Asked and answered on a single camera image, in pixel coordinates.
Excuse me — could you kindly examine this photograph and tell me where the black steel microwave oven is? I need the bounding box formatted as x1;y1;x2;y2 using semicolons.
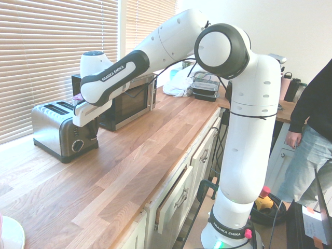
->
71;72;159;132

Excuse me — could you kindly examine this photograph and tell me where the black sleeved forearm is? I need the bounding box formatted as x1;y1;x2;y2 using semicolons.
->
288;98;316;134

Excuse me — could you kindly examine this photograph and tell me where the white dinner plate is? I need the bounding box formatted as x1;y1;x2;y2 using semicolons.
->
0;215;26;249

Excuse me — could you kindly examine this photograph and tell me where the white crumpled cloth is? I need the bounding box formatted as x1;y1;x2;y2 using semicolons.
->
162;67;198;98

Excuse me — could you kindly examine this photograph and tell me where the beige slatted window blind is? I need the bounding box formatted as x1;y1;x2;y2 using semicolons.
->
126;0;179;57
0;0;121;145

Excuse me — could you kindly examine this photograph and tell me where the black container with clear lid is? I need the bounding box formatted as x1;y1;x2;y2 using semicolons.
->
190;80;221;92

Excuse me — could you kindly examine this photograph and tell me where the pink water bottle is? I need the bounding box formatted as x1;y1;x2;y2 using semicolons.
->
279;72;293;101

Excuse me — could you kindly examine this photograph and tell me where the green clamp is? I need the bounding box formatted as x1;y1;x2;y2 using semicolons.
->
198;177;220;206

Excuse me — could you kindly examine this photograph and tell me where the black plastic meal container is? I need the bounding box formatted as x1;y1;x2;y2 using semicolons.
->
192;90;221;102

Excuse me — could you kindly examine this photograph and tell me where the white paper with sticky notes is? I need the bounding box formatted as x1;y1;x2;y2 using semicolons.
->
301;204;332;246

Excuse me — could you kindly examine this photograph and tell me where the white open drawer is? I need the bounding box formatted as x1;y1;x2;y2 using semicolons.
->
155;165;195;234

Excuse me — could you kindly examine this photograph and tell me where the black tumbler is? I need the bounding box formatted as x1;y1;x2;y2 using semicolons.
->
283;77;302;103

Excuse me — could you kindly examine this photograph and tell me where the stainless steel two-slot toaster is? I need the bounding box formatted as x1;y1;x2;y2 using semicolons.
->
31;100;100;164

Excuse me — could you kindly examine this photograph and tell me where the black zip tie cable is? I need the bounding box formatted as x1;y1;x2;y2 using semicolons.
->
229;110;278;122

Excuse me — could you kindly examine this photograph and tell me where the person's bare hand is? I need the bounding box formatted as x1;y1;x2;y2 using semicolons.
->
284;129;303;150

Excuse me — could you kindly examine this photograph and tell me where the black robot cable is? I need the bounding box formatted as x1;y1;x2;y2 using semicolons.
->
123;58;234;99

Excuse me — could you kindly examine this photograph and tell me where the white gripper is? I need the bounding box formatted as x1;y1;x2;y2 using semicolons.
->
72;100;114;141

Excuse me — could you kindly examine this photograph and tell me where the coiled black cable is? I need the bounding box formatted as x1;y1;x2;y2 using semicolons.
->
250;193;287;227

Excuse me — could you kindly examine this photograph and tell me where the yellow emergency stop button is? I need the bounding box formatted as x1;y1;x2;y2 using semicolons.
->
255;185;274;209

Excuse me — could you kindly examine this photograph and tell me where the person in black sweater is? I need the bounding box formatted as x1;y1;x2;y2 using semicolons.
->
276;59;332;208

